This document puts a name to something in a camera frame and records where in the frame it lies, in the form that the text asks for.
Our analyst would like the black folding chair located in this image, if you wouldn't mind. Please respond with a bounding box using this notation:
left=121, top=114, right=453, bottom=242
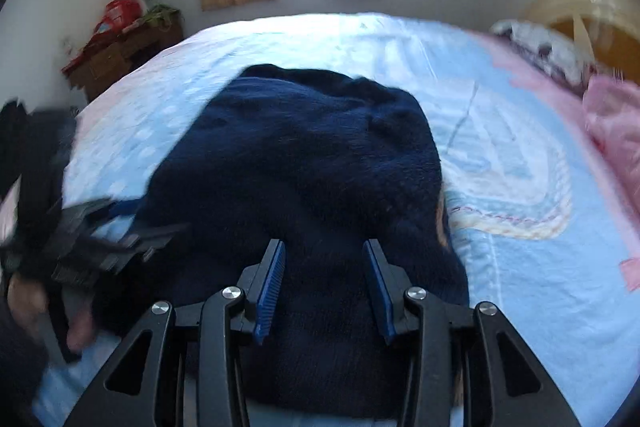
left=0, top=99, right=76, bottom=172

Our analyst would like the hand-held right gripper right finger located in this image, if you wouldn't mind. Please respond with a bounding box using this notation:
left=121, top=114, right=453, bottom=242
left=362, top=239, right=583, bottom=427

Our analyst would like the person's left hand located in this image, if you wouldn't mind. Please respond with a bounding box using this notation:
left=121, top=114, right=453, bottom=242
left=7, top=277, right=96, bottom=354

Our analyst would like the wooden side cabinet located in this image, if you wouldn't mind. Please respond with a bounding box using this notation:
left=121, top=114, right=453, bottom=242
left=62, top=14, right=185, bottom=104

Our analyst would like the red plastic bag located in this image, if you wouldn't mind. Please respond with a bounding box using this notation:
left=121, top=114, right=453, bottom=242
left=97, top=0, right=146, bottom=32

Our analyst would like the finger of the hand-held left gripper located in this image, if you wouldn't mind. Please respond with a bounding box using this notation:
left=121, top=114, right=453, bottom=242
left=107, top=221, right=193, bottom=265
left=60, top=196, right=146, bottom=228

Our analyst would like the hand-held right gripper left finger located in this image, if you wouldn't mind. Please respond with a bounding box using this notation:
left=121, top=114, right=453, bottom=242
left=62, top=238, right=287, bottom=427

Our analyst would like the pink blanket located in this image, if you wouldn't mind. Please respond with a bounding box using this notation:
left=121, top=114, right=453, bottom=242
left=582, top=74, right=640, bottom=208

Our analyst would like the green cloth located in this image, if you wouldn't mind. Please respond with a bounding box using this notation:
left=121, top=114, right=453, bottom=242
left=142, top=0, right=181, bottom=28

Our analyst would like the wooden headboard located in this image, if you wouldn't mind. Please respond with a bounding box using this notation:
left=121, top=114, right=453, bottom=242
left=520, top=0, right=640, bottom=82

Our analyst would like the bed with printed sheet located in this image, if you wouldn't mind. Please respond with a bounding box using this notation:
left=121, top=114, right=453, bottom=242
left=32, top=12, right=640, bottom=427

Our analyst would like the navy striped sweater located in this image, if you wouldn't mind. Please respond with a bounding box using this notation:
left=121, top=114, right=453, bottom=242
left=92, top=64, right=471, bottom=420

